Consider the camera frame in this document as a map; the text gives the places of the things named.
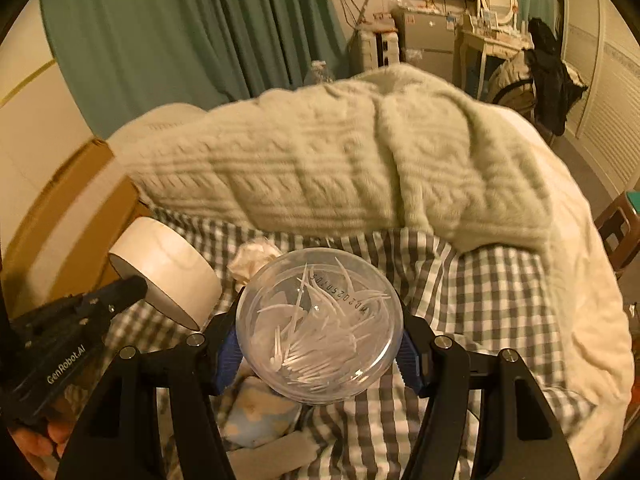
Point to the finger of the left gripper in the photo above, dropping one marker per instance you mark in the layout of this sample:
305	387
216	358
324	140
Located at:
113	298

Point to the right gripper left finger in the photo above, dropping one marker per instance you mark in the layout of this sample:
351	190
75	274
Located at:
118	433

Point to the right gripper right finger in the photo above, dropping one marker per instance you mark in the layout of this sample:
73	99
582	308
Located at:
519	436

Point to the white tape roll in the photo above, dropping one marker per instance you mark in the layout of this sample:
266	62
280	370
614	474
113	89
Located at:
181	283

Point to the blue floral tissue pack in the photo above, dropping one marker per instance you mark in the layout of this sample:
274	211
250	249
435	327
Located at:
259	415

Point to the clear cotton swab jar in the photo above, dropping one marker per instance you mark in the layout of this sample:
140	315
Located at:
319	325

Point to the person's left hand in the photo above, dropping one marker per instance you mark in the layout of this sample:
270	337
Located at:
53	438

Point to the brown cardboard box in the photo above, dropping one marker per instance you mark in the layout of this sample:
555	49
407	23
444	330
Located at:
61	246

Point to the white duvet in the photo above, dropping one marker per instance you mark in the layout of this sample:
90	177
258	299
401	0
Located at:
588	306

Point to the checkered bed sheet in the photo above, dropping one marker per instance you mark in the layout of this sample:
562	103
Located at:
485	300

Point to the brown stool green cushion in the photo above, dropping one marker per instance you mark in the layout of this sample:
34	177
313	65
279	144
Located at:
618	226

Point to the large green curtain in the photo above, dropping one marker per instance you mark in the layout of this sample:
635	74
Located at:
122	58

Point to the clear water bottle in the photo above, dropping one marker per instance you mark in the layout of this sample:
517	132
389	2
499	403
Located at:
318	73

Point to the cream knitted blanket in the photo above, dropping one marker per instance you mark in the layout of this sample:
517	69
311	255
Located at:
395	148

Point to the chair with black jacket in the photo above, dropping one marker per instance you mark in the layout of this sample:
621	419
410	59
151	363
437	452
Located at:
537	83

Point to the white plastic storage unit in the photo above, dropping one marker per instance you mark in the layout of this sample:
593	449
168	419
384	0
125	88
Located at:
373	45

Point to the white dressing table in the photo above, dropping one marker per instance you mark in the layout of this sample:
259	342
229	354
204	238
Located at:
474	51

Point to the white louvered wardrobe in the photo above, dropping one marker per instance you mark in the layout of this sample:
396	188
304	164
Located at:
604	125

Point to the grey mini fridge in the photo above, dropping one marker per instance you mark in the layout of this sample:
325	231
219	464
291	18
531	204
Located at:
427	41

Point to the white oval vanity mirror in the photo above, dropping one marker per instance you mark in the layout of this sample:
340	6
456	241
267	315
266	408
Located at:
499	13

